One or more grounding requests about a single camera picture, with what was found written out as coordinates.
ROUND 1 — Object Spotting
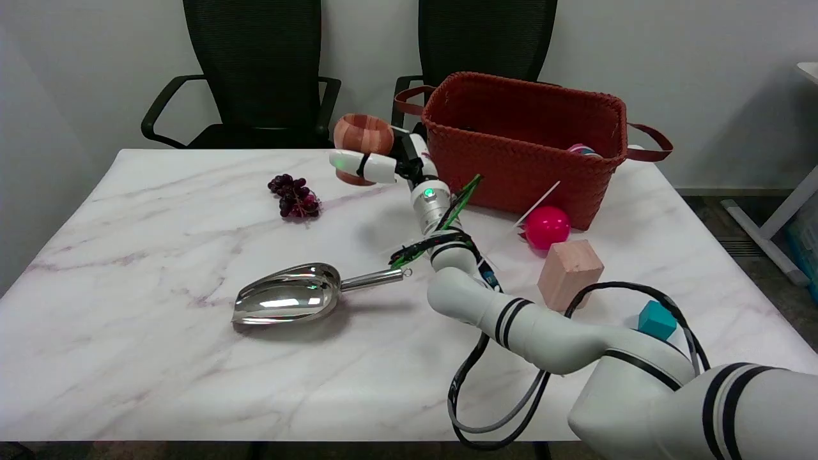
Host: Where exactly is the white desk leg frame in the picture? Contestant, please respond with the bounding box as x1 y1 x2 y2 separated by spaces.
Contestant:
721 62 818 287

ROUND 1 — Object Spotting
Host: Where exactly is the pink ball with stick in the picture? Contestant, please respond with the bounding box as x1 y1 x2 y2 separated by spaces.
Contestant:
513 181 571 251

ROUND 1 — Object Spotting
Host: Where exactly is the teal cube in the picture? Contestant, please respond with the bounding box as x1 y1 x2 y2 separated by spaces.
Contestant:
638 300 677 341

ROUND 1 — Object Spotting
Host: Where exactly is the brown woven storage basket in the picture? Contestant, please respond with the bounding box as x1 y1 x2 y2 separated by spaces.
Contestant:
394 72 674 231

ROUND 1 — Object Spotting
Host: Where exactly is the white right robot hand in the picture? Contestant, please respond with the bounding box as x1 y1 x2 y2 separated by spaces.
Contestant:
328 126 440 190

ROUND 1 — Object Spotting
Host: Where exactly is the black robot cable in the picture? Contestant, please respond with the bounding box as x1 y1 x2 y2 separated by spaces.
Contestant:
447 281 711 452

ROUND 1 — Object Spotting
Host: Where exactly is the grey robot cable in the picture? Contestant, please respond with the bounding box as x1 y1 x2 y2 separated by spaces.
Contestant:
449 371 550 434

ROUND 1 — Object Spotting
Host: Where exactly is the pink wooden block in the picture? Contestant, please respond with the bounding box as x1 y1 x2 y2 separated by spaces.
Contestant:
537 240 605 312

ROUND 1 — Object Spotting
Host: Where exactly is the steel scoop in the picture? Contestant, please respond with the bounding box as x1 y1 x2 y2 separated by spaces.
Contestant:
231 263 413 326

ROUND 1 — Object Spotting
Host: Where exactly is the black mesh office chair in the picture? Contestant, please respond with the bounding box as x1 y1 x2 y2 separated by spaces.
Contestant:
141 0 342 150
390 0 559 129

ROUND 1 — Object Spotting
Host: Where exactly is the wooden mortar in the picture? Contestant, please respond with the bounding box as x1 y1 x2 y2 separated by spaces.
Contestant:
333 114 394 187

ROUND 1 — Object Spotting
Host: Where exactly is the purple grape bunch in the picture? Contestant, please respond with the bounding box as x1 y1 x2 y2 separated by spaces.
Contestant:
267 174 321 220

